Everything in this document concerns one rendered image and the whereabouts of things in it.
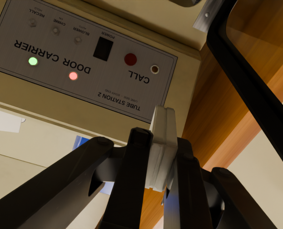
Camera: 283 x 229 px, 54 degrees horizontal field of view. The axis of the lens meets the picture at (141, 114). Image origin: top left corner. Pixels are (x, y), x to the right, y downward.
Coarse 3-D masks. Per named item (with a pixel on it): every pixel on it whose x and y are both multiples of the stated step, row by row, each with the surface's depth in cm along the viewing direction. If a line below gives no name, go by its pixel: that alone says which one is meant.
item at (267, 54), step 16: (240, 0) 27; (256, 0) 25; (272, 0) 23; (240, 16) 27; (256, 16) 24; (272, 16) 22; (240, 32) 26; (256, 32) 24; (272, 32) 22; (240, 48) 25; (256, 48) 23; (272, 48) 21; (256, 64) 23; (272, 64) 21; (272, 80) 21
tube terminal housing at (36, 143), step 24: (96, 0) 32; (120, 0) 32; (144, 0) 32; (168, 0) 32; (144, 24) 34; (168, 24) 33; (192, 24) 33; (192, 48) 35; (0, 144) 46; (24, 144) 46; (48, 144) 46; (72, 144) 46
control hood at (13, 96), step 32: (0, 0) 28; (64, 0) 30; (128, 32) 31; (192, 64) 33; (0, 96) 27; (32, 96) 28; (64, 96) 29; (192, 96) 33; (64, 128) 29; (96, 128) 29; (128, 128) 30
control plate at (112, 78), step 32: (32, 0) 29; (0, 32) 27; (32, 32) 28; (64, 32) 29; (96, 32) 30; (0, 64) 27; (64, 64) 29; (96, 64) 30; (160, 64) 32; (96, 96) 29; (128, 96) 30; (160, 96) 31
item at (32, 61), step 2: (32, 56) 28; (34, 56) 28; (28, 58) 28; (30, 58) 28; (32, 58) 28; (34, 58) 28; (36, 58) 28; (28, 60) 28; (30, 60) 28; (32, 60) 28; (34, 60) 28; (36, 60) 28; (38, 60) 28; (28, 62) 28; (30, 62) 28; (32, 62) 28; (34, 62) 28; (36, 62) 28; (30, 64) 28; (32, 64) 28; (34, 64) 28; (36, 64) 28
